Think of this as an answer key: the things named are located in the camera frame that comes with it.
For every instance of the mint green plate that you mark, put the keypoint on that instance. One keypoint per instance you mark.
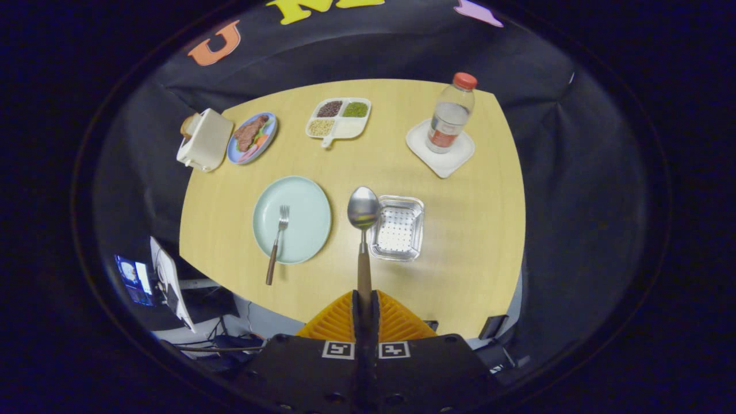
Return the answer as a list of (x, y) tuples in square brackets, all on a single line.
[(305, 230)]

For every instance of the blue plate with food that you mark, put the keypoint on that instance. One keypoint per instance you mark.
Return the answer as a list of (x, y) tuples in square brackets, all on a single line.
[(253, 138)]

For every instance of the brown bread slice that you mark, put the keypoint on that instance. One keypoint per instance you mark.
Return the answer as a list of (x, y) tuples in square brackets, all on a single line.
[(186, 125)]

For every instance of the clear bottle red cap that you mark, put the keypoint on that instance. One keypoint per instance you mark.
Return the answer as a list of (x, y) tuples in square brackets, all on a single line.
[(448, 118)]

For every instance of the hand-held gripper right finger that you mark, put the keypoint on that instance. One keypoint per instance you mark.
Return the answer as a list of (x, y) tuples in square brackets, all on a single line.
[(431, 374)]

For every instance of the white divided grain dish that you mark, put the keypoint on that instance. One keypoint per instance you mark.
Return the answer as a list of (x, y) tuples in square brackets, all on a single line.
[(348, 127)]

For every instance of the lit computer screen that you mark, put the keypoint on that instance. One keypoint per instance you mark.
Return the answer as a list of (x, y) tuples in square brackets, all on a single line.
[(133, 280)]

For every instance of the white flat panel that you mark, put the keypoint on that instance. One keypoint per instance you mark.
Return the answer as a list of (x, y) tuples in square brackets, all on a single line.
[(171, 282)]

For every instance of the perforated metal tray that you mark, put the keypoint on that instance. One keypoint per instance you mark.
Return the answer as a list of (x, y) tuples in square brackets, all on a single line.
[(397, 230)]

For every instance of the white toaster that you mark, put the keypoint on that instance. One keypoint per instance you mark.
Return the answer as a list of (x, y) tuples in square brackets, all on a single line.
[(207, 141)]

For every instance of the white square coaster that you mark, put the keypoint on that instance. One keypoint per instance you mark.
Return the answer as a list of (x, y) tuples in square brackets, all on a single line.
[(445, 164)]

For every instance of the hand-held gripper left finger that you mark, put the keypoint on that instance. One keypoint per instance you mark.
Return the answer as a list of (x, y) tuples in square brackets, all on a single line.
[(305, 374)]

